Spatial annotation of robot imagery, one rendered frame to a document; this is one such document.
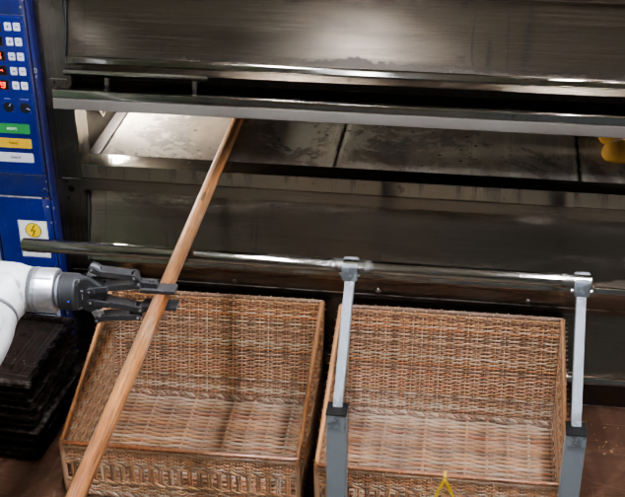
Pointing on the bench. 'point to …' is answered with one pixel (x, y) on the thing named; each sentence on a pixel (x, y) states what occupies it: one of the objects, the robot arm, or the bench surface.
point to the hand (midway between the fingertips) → (160, 296)
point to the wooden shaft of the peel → (150, 323)
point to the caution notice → (34, 235)
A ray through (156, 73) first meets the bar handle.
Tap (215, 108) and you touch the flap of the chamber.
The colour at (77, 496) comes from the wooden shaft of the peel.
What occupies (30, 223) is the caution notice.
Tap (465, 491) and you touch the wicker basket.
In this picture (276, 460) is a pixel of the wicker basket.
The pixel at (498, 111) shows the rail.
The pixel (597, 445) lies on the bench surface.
